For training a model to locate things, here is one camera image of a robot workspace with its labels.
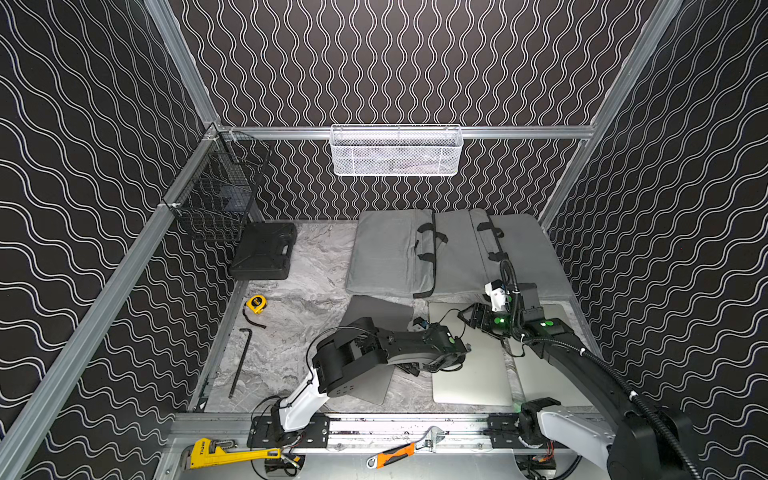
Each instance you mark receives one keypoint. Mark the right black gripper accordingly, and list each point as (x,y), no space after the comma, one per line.
(475,315)

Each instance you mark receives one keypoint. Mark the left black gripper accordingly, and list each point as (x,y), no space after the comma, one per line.
(414,366)

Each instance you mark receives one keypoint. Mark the silver laptop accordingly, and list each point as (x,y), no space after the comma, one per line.
(483,379)
(538,379)

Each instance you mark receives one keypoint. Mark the grey laptop bag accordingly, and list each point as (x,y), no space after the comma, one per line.
(532,255)
(470,258)
(395,253)

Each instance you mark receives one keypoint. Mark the dark grey laptop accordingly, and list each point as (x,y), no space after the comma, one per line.
(387,315)

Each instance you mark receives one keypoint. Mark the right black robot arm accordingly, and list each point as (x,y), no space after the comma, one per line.
(629,436)

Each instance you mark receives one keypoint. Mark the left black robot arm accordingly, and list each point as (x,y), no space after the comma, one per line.
(348,354)

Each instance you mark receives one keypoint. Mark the orange adjustable wrench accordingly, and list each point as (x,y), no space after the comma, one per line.
(428,442)

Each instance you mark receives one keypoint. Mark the yellow tape measure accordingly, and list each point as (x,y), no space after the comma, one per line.
(256,304)

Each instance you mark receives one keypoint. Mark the black hex key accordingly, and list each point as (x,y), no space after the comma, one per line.
(249,334)

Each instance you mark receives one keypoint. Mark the black plastic tool case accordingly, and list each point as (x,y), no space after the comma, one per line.
(264,252)

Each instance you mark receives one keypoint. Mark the yellow pipe wrench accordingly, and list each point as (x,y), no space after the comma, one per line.
(205,453)

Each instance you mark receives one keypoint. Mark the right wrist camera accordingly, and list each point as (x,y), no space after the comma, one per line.
(498,296)

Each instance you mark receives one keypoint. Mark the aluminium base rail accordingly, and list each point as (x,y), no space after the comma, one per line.
(464,432)

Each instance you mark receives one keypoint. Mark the white wire mesh basket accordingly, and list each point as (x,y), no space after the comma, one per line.
(390,150)

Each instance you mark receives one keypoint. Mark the black wire basket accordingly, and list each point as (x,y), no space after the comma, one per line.
(219,200)

